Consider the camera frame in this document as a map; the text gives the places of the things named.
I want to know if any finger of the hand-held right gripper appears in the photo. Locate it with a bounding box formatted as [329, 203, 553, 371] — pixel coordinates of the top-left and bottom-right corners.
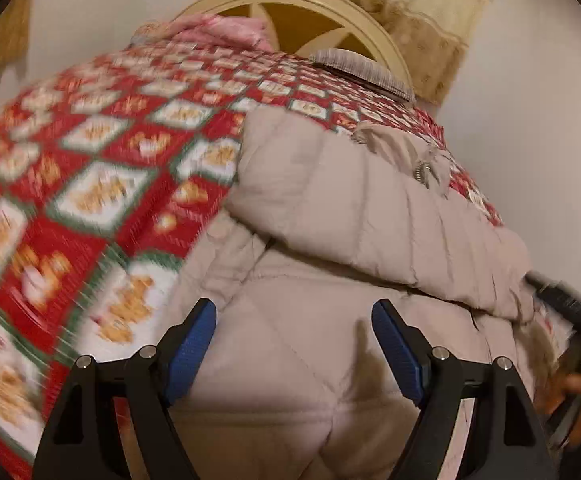
[526, 270, 581, 331]

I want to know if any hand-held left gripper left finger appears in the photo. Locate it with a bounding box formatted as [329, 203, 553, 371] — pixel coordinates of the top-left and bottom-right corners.
[33, 298, 217, 480]

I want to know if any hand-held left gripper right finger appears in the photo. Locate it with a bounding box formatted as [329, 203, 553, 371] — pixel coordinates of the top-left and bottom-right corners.
[371, 299, 559, 480]

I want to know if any beige puffer jacket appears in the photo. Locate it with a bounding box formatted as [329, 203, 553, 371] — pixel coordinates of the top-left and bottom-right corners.
[123, 107, 571, 480]

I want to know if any person's right hand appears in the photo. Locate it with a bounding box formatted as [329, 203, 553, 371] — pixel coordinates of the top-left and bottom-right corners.
[543, 372, 581, 436]

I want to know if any red printed checkered blanket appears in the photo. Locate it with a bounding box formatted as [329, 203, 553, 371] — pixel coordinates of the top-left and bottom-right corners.
[0, 35, 506, 480]

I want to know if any grey striped pillow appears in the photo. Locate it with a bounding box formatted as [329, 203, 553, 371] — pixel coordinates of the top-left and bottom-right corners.
[310, 49, 416, 103]

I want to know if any pink quilted pillow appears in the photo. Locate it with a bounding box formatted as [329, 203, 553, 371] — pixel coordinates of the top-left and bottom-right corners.
[130, 14, 278, 53]

